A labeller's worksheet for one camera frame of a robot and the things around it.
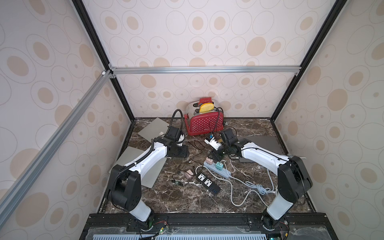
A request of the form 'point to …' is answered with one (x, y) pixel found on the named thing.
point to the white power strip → (224, 172)
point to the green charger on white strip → (219, 166)
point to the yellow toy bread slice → (206, 107)
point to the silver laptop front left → (150, 174)
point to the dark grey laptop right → (269, 143)
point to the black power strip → (209, 184)
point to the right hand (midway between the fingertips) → (209, 155)
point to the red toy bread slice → (206, 100)
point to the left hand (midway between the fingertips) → (189, 152)
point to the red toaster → (197, 122)
